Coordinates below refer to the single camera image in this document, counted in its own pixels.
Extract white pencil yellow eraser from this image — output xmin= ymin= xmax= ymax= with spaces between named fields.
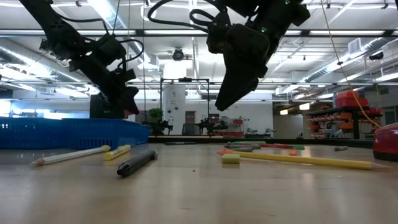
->
xmin=30 ymin=144 xmax=111 ymax=166

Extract red stapler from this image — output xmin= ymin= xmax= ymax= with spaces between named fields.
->
xmin=373 ymin=122 xmax=398 ymax=162

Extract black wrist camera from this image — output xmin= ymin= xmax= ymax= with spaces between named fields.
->
xmin=206 ymin=12 xmax=233 ymax=54
xmin=95 ymin=33 xmax=127 ymax=60

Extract background robot station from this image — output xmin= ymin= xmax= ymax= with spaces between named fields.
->
xmin=195 ymin=115 xmax=246 ymax=138

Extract yellow highlighter pen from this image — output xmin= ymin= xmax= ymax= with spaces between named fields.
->
xmin=103 ymin=144 xmax=132 ymax=162

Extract lime green eraser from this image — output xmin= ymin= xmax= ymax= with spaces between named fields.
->
xmin=221 ymin=153 xmax=241 ymax=165

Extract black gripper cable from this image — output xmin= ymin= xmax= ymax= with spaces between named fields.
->
xmin=147 ymin=0 xmax=226 ymax=34
xmin=58 ymin=15 xmax=145 ymax=71

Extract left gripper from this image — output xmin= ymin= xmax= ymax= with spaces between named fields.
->
xmin=68 ymin=54 xmax=140 ymax=115

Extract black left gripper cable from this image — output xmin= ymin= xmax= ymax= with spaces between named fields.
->
xmin=58 ymin=15 xmax=145 ymax=71

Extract green handled scissors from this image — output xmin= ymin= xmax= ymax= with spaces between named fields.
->
xmin=229 ymin=140 xmax=267 ymax=146

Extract slim black pen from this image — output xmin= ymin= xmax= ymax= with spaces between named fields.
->
xmin=116 ymin=149 xmax=159 ymax=178

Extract background potted plant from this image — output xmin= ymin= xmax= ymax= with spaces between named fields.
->
xmin=147 ymin=108 xmax=165 ymax=136

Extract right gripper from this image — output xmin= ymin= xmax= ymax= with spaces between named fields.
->
xmin=215 ymin=24 xmax=271 ymax=111

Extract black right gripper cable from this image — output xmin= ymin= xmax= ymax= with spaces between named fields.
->
xmin=147 ymin=0 xmax=226 ymax=34

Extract white cylindrical tank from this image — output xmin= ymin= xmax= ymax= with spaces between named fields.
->
xmin=162 ymin=83 xmax=187 ymax=136

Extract black metal gantry frame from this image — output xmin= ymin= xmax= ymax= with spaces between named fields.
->
xmin=159 ymin=77 xmax=211 ymax=136

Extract black ceiling camera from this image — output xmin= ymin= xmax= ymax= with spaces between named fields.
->
xmin=172 ymin=47 xmax=185 ymax=62

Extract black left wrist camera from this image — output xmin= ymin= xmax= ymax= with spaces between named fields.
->
xmin=95 ymin=33 xmax=127 ymax=60

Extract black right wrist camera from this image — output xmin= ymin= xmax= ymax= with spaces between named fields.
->
xmin=206 ymin=12 xmax=233 ymax=54

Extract shelf with orange bins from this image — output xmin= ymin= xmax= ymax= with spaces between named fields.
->
xmin=305 ymin=90 xmax=384 ymax=140

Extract blue plastic bin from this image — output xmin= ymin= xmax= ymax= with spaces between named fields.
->
xmin=62 ymin=118 xmax=151 ymax=151
xmin=0 ymin=117 xmax=67 ymax=150

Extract black table frame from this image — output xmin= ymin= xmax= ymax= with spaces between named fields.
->
xmin=148 ymin=135 xmax=374 ymax=148

